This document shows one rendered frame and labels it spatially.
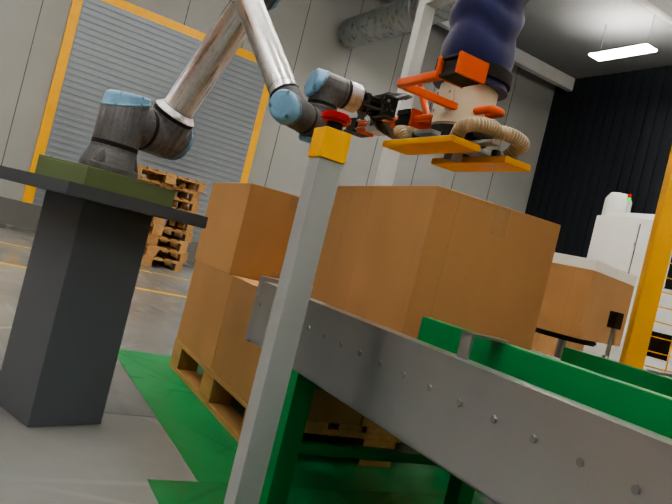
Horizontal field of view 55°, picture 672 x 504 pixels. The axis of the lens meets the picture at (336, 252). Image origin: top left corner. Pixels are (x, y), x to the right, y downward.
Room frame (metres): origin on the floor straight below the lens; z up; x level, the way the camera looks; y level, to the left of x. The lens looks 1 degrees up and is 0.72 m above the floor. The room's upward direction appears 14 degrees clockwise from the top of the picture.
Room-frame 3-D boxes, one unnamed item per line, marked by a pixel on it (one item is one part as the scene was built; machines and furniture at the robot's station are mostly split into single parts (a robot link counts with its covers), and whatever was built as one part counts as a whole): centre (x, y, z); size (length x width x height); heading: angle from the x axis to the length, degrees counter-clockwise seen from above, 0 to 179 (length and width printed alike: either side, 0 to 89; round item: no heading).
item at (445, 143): (1.85, -0.18, 1.11); 0.34 x 0.10 x 0.05; 29
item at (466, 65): (1.51, -0.18, 1.21); 0.09 x 0.08 x 0.05; 119
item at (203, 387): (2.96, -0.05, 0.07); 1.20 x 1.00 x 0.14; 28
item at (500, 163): (1.95, -0.35, 1.11); 0.34 x 0.10 x 0.05; 29
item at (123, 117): (2.15, 0.78, 1.00); 0.17 x 0.15 x 0.18; 149
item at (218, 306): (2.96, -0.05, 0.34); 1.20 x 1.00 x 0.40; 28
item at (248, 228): (3.12, 0.37, 0.74); 0.60 x 0.40 x 0.40; 27
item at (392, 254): (1.92, -0.26, 0.75); 0.60 x 0.40 x 0.40; 24
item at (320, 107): (1.95, 0.15, 1.10); 0.12 x 0.09 x 0.12; 149
